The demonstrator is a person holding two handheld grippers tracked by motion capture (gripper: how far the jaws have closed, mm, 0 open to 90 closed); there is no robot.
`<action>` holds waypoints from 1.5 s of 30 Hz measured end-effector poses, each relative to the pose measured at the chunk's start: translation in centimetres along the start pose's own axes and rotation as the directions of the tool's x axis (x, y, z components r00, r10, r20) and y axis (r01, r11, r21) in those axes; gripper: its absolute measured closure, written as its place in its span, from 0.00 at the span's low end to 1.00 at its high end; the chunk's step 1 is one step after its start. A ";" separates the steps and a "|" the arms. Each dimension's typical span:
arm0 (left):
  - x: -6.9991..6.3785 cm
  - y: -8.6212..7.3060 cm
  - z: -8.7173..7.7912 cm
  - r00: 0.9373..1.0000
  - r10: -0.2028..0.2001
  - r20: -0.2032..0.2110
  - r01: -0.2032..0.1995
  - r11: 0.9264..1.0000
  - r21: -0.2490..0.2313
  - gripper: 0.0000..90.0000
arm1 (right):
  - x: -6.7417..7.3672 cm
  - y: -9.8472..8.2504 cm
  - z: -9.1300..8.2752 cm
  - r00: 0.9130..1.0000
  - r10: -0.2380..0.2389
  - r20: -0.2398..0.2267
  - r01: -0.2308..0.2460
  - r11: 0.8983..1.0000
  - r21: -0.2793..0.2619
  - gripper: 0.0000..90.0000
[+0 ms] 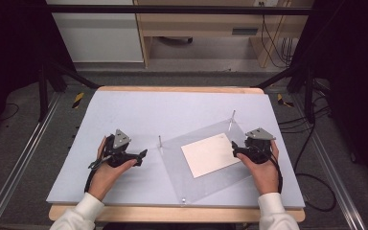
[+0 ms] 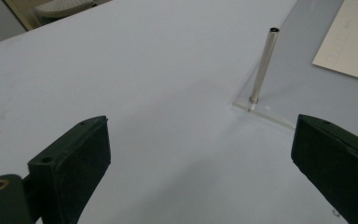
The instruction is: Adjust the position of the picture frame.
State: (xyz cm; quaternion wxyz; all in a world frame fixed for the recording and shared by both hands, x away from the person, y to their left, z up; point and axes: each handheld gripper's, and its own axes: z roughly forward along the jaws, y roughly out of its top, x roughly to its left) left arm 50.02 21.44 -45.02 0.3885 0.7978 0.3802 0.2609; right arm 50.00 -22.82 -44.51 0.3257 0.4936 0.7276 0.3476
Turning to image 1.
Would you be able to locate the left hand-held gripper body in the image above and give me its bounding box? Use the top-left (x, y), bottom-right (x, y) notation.
top-left (88, 128), bottom-right (141, 170)

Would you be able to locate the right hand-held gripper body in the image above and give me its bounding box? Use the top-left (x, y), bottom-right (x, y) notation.
top-left (239, 127), bottom-right (278, 166)

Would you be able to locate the person's right hand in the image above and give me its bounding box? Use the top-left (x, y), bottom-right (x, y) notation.
top-left (235, 139), bottom-right (281, 196)

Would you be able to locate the person's left hand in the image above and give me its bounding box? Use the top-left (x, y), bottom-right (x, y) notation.
top-left (87, 135), bottom-right (138, 202)

